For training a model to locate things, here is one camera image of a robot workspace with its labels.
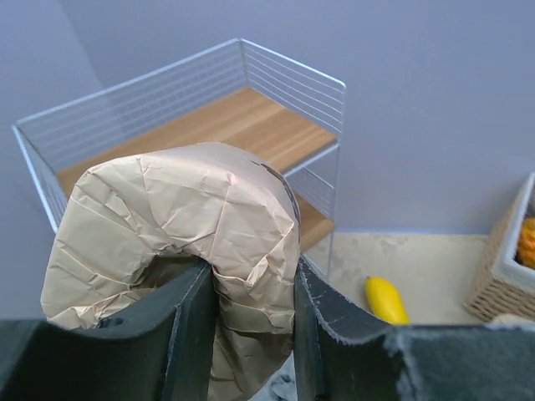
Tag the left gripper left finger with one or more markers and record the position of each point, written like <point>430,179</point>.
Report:
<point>159,348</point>

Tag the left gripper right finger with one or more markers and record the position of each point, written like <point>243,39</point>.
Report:
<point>342,352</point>

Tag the brown paper towel roll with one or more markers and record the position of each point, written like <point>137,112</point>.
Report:
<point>210,200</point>

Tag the yellow mango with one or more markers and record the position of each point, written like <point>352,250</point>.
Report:
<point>385,301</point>

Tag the woven fruit basket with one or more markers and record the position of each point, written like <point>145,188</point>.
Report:
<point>501,284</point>

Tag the pineapple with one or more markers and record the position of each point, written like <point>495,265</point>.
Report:
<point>526,243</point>

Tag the white wire wooden shelf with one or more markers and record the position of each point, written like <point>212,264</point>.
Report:
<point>238,93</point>

